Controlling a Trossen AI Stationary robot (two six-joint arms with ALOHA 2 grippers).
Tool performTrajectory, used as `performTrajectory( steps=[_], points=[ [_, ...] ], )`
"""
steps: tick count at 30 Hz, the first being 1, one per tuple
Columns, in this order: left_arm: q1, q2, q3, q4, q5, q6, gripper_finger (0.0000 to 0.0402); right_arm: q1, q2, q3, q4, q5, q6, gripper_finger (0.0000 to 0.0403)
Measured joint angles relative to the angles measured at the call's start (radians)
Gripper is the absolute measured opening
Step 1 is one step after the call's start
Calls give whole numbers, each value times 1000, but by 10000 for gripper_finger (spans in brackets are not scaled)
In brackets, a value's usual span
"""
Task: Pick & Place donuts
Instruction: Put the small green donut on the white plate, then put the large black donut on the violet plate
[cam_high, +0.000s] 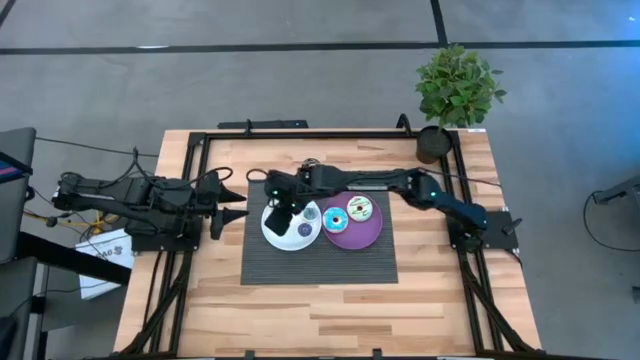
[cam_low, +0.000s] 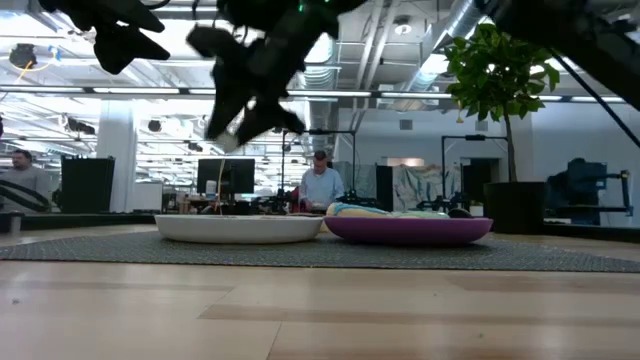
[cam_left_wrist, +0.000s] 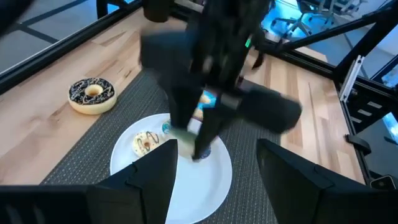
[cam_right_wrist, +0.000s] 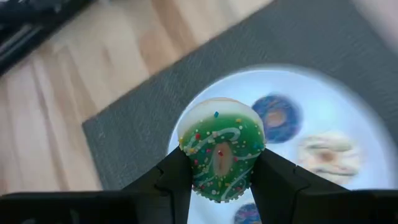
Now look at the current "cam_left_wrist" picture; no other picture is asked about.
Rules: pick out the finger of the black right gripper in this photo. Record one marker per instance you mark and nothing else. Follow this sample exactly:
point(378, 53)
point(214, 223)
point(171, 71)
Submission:
point(174, 68)
point(264, 109)

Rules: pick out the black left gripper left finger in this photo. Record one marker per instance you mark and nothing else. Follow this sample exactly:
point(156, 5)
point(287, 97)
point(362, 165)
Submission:
point(140, 199)

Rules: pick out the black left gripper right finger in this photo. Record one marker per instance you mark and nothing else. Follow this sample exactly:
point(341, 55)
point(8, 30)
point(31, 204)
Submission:
point(298, 199)

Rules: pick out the large light blue donut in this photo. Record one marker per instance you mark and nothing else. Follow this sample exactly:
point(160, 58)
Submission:
point(207, 101)

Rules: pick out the small white striped donut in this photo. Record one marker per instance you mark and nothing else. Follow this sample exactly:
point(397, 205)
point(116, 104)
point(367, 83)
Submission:
point(140, 151)

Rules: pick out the small light blue donut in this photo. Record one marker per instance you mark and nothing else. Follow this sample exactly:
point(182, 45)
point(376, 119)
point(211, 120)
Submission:
point(166, 127)

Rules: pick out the small green iced donut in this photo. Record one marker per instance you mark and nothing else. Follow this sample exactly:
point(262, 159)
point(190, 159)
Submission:
point(185, 137)

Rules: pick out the large chocolate iced donut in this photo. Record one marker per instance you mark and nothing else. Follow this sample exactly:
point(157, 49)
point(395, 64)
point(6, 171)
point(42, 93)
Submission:
point(74, 104)

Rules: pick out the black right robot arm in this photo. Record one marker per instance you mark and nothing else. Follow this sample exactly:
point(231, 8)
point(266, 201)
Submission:
point(230, 12)

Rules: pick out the black plant pot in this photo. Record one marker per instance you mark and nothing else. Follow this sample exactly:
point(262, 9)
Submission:
point(157, 11)

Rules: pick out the white round plate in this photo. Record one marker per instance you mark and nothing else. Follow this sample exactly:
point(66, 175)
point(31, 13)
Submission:
point(199, 186)

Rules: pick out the dark grey woven placemat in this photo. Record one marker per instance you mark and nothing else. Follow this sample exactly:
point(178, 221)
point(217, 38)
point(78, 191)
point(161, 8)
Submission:
point(93, 155)

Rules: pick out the office chair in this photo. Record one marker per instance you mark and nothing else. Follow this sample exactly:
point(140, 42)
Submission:
point(298, 18)

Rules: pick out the silver metal bracket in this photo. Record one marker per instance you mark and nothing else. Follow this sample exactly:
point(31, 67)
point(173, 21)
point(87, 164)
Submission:
point(351, 77)

